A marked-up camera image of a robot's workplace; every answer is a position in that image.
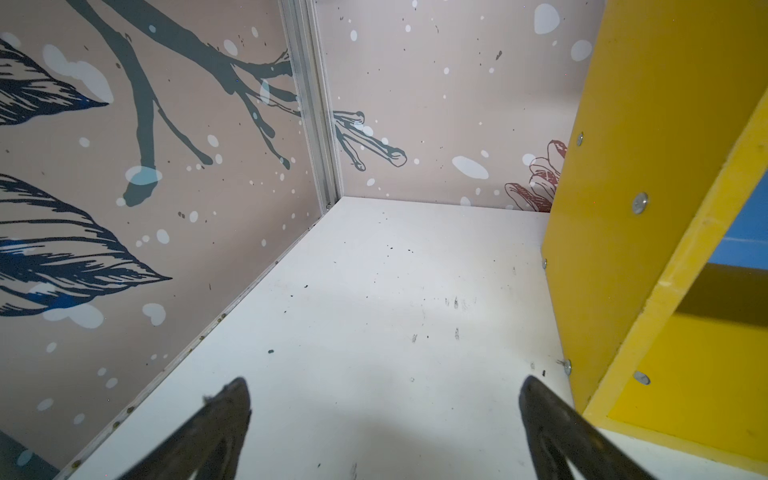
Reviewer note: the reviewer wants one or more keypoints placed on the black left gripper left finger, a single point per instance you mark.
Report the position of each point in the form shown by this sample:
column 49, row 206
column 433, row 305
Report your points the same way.
column 208, row 445

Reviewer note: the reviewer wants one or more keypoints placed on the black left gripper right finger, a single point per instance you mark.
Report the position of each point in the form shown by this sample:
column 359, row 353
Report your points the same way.
column 561, row 441

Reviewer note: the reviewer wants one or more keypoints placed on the yellow wooden shelf unit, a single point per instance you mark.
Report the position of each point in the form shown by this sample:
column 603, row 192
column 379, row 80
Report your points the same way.
column 669, row 143

